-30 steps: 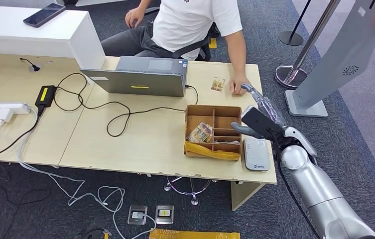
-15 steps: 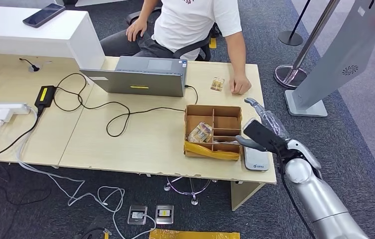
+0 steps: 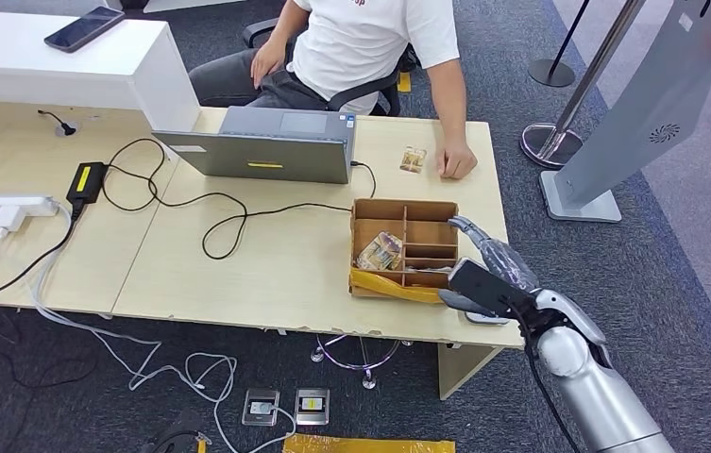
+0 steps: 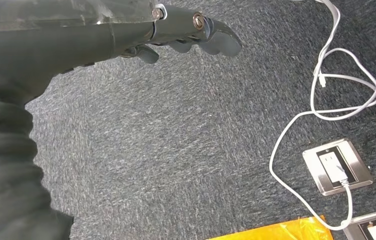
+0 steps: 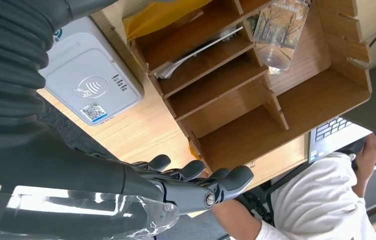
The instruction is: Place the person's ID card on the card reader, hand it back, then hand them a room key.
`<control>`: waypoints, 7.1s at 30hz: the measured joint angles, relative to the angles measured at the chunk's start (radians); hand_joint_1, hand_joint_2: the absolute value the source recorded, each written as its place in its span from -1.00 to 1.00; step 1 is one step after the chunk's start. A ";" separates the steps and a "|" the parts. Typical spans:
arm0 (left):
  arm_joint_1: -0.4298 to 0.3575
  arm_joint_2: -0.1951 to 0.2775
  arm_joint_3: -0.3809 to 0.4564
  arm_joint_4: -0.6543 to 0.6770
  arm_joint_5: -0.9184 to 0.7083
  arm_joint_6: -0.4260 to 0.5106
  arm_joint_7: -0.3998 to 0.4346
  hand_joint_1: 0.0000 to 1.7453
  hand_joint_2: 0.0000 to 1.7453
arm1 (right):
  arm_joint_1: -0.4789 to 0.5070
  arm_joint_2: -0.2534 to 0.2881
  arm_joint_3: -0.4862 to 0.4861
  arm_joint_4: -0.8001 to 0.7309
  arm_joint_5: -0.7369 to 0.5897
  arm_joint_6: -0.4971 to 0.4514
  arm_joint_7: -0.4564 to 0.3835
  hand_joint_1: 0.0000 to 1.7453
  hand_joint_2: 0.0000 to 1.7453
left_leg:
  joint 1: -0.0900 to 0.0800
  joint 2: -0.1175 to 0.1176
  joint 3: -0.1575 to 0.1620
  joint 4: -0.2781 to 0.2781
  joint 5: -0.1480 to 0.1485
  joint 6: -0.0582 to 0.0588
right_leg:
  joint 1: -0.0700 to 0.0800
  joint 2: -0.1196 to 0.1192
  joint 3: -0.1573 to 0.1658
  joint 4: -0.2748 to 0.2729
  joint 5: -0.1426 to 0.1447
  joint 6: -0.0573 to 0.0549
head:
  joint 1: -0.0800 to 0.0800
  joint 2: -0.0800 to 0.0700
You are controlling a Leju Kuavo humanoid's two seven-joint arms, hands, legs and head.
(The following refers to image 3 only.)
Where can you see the person's right hand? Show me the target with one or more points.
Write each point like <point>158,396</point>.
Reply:
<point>267,62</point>

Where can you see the person's left hand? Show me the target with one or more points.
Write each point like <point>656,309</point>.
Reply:
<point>458,161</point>

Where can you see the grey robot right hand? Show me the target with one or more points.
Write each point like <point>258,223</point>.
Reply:
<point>508,262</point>

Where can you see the person's right forearm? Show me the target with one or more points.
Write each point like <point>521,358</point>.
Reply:
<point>289,22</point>

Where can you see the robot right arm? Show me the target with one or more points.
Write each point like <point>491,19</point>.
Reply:
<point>586,381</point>

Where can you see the person's left forearm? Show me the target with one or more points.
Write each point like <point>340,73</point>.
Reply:
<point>449,103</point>

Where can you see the person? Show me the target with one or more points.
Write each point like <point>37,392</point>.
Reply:
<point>361,44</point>

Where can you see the white cards in slot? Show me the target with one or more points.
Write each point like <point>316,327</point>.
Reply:
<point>430,270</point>

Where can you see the cardboard divider box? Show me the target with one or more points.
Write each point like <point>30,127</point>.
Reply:
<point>385,216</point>

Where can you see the grey laptop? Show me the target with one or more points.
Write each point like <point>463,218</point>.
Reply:
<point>267,156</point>

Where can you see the small yellow floor tape piece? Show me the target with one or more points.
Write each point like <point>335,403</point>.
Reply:
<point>404,82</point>

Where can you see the black office chair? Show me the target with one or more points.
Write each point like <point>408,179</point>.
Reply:
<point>361,94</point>

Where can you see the pale wooden desk leg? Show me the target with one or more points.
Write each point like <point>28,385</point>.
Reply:
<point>463,369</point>

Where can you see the stack of printed cards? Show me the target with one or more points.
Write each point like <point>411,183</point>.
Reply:
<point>380,252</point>

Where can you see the chrome stool base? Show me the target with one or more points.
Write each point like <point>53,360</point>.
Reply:
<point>368,378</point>

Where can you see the black smartphone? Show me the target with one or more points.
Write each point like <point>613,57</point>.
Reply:
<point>84,28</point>

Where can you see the grey kiosk stand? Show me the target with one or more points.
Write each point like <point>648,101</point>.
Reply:
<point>646,106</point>

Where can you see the black power adapter yellow label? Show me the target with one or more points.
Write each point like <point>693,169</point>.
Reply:
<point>86,181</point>

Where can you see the white counter block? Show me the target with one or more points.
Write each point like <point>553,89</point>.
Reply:
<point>30,69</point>

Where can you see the steel floor socket yellow label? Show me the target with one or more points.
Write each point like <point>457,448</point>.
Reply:
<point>312,406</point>

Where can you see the steel floor socket white plug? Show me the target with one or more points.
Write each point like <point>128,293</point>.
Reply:
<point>260,407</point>

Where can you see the white power strip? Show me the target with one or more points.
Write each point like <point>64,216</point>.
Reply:
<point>11,204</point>

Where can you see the white plug charger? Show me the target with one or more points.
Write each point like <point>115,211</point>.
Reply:
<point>10,218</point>

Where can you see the small yellow tool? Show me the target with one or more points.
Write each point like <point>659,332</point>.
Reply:
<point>202,445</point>

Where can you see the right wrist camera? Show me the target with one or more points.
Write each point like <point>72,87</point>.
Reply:
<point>486,284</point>

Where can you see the chrome stanchion post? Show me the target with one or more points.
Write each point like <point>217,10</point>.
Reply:
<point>549,147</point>

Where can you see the black stanchion post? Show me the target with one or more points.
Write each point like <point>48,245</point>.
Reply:
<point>550,74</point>

